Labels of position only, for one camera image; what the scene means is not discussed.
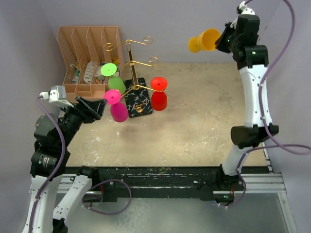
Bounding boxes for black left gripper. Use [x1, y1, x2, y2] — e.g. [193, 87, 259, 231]
[59, 95, 107, 147]

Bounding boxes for yellow plastic wine glass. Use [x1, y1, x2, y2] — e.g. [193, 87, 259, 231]
[188, 28, 221, 53]

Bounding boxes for red plastic wine glass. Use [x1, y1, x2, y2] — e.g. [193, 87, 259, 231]
[151, 76, 168, 111]

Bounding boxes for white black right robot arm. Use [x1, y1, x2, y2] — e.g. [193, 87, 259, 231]
[215, 14, 279, 190]

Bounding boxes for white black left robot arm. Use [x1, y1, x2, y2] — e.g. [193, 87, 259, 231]
[22, 97, 107, 233]

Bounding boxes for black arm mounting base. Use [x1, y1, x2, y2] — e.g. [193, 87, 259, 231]
[77, 166, 245, 201]

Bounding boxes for pink plastic wine glass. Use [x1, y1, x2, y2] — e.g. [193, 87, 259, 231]
[104, 89, 129, 123]

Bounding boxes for green plastic wine glass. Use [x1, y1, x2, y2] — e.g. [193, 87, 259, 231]
[100, 63, 126, 95]

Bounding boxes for papers in organizer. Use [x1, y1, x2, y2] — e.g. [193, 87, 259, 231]
[70, 61, 108, 84]

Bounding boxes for peach plastic file organizer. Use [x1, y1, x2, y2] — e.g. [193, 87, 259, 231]
[57, 26, 125, 102]

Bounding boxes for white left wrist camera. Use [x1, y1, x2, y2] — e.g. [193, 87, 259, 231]
[39, 85, 74, 108]

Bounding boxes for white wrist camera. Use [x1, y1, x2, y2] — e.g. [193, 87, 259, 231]
[39, 85, 74, 108]
[230, 1, 255, 28]

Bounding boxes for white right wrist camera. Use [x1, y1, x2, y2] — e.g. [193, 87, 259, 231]
[230, 1, 255, 28]

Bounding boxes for gold wire wine glass rack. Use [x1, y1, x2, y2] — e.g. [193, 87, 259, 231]
[104, 36, 159, 118]

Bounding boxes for aluminium frame rail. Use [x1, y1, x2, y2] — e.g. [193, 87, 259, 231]
[28, 140, 297, 233]

